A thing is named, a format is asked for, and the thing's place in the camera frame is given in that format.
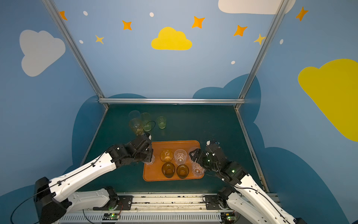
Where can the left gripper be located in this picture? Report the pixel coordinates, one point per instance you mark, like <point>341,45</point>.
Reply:
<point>147,151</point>

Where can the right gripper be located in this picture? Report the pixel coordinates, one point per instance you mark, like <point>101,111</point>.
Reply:
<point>197,156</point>

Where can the clear faceted glass back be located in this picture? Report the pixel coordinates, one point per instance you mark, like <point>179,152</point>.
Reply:
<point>152,160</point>

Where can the clear faceted glass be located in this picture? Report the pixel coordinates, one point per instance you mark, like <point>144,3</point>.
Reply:
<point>180,156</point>
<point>192,149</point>
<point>152,160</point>
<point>197,170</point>

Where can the small olive textured cup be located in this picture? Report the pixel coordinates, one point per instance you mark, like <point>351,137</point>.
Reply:
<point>182,171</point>

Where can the orange plastic tray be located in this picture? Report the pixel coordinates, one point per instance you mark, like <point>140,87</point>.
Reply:
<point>153,173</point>

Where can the short yellow glass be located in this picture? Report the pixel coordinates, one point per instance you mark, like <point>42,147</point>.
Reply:
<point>166,155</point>

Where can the dark olive textured cup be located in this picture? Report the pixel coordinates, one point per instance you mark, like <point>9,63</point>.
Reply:
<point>168,169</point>

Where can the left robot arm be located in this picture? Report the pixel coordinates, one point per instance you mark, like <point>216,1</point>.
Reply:
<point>51,197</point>

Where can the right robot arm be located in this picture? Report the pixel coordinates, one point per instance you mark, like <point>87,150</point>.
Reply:
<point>244,195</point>

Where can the tall amber glass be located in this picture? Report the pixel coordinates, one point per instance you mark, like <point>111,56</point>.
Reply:
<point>136,126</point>

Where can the tall green glass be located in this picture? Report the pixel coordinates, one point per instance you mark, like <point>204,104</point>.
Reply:
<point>147,121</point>

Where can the short green glass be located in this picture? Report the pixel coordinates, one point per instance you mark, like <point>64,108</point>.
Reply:
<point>162,122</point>

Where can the tall clear bluish glass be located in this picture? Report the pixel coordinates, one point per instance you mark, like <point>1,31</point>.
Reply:
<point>135,114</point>

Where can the right controller board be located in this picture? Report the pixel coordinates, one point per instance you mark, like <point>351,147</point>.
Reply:
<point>228,218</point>

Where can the controller board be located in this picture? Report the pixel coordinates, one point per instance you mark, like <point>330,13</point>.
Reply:
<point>111,217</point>
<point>228,218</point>

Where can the left controller board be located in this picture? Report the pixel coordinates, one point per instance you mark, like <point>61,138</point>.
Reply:
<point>111,217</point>

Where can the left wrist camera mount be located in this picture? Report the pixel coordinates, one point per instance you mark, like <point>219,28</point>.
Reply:
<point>147,135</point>

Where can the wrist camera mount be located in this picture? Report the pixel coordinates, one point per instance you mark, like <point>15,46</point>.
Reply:
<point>212,145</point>
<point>147,135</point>

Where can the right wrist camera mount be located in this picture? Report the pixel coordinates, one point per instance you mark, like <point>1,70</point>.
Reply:
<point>212,145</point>

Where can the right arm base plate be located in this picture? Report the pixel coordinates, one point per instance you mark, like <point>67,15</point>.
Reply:
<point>214,202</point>

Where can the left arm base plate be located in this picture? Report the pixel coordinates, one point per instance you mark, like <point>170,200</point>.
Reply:
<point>117,203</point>

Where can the front aluminium rail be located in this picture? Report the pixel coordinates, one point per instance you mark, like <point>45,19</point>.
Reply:
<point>148,209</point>

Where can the aluminium rear frame bar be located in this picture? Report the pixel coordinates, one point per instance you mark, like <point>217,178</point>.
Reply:
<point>169,101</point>

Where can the aluminium right frame post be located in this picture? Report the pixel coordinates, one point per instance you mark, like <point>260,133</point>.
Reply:
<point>272,30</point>

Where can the aluminium frame post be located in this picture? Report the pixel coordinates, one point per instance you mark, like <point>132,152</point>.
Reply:
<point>272,30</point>
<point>60,23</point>

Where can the aluminium left frame post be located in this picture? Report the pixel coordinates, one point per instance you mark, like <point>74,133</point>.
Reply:
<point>60,23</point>

